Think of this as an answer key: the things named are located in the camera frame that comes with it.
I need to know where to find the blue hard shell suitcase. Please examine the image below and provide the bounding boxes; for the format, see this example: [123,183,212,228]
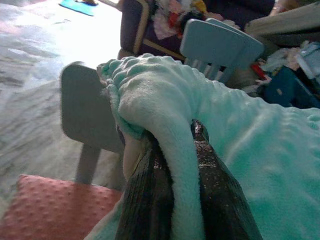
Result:
[263,66,320,110]

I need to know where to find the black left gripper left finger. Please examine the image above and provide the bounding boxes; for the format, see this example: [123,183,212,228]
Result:
[114,138,176,240]

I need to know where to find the purple sofa with tan trim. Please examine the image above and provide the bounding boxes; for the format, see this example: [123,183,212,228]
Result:
[118,0,276,61]

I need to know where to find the small red item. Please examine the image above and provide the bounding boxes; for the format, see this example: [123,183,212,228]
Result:
[251,63,266,79]

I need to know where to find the colourful clothes pile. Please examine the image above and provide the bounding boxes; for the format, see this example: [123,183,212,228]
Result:
[149,0,226,40]

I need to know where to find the coral dotted plush pillow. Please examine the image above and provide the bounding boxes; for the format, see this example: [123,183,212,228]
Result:
[0,174,123,240]

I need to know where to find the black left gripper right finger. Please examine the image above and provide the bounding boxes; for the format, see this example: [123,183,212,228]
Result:
[190,119,263,240]

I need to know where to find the teal dotted plush pillow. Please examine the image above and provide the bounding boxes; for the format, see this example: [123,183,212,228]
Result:
[84,53,320,240]

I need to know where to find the blue floor mat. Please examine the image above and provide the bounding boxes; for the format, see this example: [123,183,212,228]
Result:
[59,0,97,17]

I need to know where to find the light blue plastic kids chair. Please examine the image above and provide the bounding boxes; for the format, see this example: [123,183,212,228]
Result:
[179,17,265,86]
[59,62,126,186]

